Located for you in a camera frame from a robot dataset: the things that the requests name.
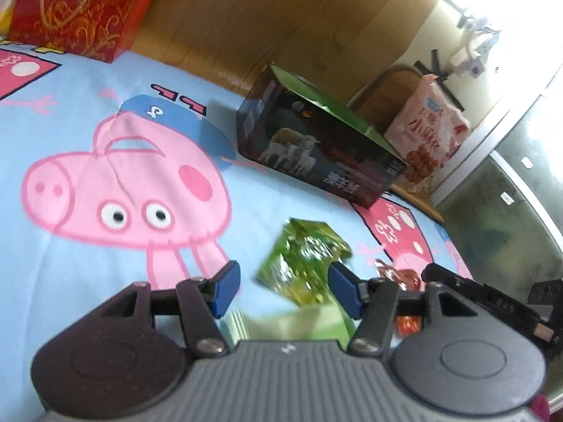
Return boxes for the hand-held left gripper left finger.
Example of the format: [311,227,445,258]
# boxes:
[94,260,242,359]

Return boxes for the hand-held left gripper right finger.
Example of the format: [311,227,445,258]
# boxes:
[328,261,479,358]

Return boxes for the shiny green snack packet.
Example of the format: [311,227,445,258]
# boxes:
[256,217,353,307]

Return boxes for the red snack packet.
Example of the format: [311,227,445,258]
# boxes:
[373,258,424,335]

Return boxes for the dark cardboard box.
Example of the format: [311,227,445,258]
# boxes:
[236,63,408,209]

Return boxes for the pale green wrapped pastry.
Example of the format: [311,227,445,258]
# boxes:
[219,307,358,344]

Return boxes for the frosted glass door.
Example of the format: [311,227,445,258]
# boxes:
[433,53,563,300]

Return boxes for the pig print bed sheet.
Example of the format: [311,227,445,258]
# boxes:
[0,35,563,422]

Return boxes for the large pink snack bag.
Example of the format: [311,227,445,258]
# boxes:
[384,74,472,194]

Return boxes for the wooden chair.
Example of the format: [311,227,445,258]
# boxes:
[347,65,446,225]

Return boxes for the wooden board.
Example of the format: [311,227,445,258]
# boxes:
[131,0,446,117]

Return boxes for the red gift bag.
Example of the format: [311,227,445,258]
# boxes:
[6,0,173,63]

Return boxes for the black strap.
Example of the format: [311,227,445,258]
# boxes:
[415,47,466,111]

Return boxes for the white wall fixture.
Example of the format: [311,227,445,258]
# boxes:
[448,12,503,81]

